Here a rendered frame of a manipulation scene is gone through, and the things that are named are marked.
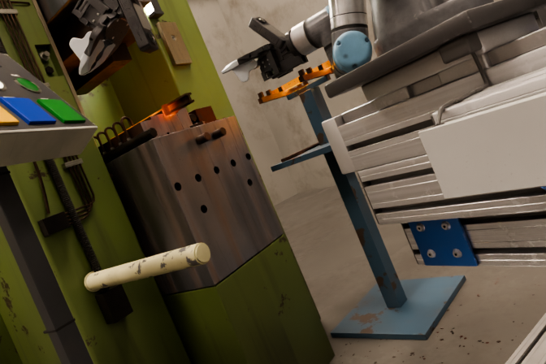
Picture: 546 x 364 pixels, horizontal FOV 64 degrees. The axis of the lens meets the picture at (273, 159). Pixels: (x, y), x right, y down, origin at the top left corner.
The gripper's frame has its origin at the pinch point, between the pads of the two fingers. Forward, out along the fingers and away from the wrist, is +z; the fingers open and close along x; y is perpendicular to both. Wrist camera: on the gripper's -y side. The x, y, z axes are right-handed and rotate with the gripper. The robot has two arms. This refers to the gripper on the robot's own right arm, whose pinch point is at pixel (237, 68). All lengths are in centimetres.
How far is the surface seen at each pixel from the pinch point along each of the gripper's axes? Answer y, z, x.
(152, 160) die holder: 13.7, 28.1, -15.9
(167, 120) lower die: 3.3, 30.7, -2.0
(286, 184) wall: 80, 283, 396
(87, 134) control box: 4.9, 15.8, -40.0
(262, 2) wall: -140, 196, 376
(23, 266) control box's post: 26, 22, -60
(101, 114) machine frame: -14, 79, 12
